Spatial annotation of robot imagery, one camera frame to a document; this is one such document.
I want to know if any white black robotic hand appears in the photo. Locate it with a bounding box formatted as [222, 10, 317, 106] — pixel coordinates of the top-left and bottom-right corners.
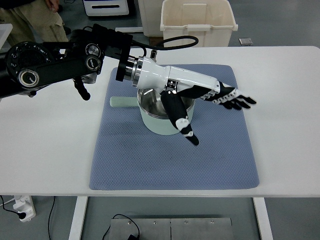
[129, 57, 257, 146]

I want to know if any green pot with handle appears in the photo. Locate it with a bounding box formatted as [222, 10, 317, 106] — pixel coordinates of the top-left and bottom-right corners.
[109, 88, 180, 135]

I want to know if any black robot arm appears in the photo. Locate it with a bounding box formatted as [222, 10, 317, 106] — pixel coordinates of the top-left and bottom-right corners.
[0, 24, 133, 101]

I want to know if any white box behind bin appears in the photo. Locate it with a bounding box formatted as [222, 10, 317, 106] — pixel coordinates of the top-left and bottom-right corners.
[138, 0, 163, 37]

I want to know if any cream plastic bin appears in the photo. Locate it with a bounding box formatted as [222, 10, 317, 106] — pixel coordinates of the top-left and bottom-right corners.
[160, 0, 238, 47]

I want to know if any blue quilted mat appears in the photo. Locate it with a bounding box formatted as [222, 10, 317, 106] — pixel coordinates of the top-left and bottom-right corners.
[89, 69, 260, 191]

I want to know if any white machine with black slot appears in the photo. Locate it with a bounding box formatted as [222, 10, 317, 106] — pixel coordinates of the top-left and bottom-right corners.
[82, 0, 130, 17]

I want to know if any grey floor socket plate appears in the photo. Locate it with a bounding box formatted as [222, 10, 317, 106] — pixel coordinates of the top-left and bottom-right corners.
[238, 37, 253, 46]

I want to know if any person in khaki trousers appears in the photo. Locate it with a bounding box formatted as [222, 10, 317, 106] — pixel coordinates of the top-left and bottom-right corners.
[0, 0, 68, 46]

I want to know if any white table leg left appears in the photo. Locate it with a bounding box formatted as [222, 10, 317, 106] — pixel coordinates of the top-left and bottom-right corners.
[68, 196, 89, 240]

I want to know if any white table leg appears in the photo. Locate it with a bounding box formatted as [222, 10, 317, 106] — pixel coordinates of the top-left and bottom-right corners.
[252, 197, 274, 240]
[68, 196, 89, 240]

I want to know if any white side table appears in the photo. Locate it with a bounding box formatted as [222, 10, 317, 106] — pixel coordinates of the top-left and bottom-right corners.
[0, 23, 13, 49]

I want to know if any white power strip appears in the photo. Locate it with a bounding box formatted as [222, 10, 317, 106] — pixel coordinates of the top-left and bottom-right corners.
[13, 195, 36, 223]

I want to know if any white table leg right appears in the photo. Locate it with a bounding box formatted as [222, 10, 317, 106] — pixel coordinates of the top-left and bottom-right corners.
[252, 197, 274, 240]

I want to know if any black cable on floor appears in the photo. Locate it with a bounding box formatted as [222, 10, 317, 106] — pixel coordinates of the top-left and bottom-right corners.
[47, 196, 56, 240]

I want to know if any grey metal base plate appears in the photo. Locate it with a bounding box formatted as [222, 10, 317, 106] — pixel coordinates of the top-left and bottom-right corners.
[108, 217, 235, 240]

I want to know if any black power adapter cable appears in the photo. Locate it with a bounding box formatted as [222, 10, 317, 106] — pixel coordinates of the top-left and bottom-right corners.
[102, 213, 141, 240]

